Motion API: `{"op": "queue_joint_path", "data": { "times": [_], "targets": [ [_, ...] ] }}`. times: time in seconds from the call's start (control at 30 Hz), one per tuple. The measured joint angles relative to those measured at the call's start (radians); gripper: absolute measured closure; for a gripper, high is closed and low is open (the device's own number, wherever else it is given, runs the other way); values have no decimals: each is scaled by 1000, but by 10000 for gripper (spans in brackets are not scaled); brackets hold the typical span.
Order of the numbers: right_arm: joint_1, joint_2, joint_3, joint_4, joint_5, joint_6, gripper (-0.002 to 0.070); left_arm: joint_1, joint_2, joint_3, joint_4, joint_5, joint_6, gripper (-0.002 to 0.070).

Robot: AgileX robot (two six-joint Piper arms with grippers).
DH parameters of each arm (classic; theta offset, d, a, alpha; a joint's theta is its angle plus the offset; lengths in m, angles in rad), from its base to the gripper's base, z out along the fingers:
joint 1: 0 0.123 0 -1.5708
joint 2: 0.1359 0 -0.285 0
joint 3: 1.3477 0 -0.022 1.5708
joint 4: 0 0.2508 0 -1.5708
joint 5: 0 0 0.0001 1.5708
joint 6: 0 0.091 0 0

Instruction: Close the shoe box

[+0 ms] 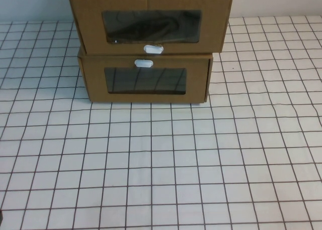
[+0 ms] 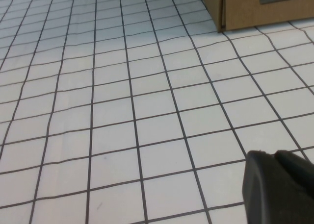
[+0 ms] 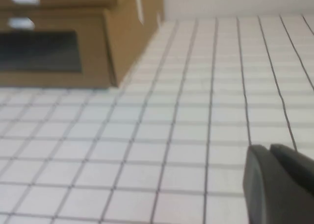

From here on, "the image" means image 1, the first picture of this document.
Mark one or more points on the cardboard sleeve of base box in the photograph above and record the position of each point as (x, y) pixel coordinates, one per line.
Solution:
(176, 56)

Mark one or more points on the windowed cardboard drawer with smooth film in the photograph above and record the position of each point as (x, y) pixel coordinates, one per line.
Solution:
(196, 84)

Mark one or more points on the white grid tablecloth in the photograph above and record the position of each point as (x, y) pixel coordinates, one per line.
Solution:
(161, 177)

